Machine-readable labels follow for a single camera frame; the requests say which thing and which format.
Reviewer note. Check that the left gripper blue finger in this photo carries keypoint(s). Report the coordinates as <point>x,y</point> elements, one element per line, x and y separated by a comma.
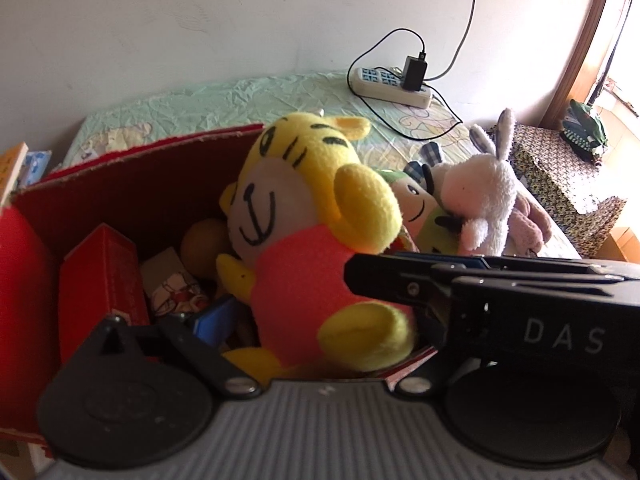
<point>214,325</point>

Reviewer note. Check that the green pear plush toy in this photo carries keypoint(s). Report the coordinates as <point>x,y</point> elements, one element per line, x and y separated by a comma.
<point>429,225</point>

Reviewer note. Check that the pink-brown teddy bear plush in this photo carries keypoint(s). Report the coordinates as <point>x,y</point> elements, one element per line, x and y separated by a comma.
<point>530,227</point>

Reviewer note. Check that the large white bunny plush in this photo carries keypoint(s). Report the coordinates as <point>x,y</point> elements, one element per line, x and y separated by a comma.
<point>480,191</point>

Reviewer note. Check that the yellow tiger plush toy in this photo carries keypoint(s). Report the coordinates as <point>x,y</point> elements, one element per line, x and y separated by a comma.
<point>308,321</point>

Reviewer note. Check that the small red box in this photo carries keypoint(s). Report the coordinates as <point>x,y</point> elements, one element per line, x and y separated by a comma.
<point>99,277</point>

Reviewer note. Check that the red cardboard box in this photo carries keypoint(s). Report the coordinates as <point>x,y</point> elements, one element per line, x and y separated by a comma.
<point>30,352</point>

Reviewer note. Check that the patterned cloth covered stool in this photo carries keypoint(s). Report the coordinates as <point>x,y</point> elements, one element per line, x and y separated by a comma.
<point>580,197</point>

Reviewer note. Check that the green yellow cartoon bedsheet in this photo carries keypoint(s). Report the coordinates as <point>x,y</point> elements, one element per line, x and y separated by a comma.
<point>300,110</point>

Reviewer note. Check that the green bag on stool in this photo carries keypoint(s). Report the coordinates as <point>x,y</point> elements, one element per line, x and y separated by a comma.
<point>584,132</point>

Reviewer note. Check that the blue book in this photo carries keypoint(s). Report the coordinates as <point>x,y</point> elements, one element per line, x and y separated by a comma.
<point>34,166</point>

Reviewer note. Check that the white power strip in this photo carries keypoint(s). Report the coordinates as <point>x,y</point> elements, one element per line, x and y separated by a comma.
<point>382,85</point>

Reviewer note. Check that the black charger adapter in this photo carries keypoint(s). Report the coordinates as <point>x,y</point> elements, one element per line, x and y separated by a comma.
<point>414,72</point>

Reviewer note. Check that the yellow book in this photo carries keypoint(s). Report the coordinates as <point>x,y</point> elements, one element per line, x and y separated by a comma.
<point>11,162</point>

